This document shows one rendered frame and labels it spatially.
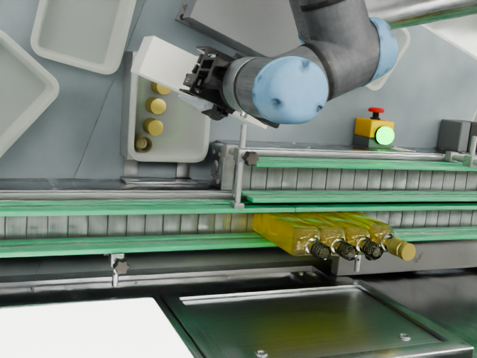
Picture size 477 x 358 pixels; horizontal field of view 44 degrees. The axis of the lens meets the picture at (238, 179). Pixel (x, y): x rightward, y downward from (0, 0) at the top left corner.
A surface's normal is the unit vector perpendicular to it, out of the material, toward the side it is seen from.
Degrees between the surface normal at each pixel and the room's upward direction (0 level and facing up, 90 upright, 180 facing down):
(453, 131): 90
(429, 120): 0
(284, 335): 90
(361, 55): 1
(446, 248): 0
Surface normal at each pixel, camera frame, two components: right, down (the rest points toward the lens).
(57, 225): 0.39, 0.19
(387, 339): 0.08, -0.98
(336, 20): -0.10, 0.38
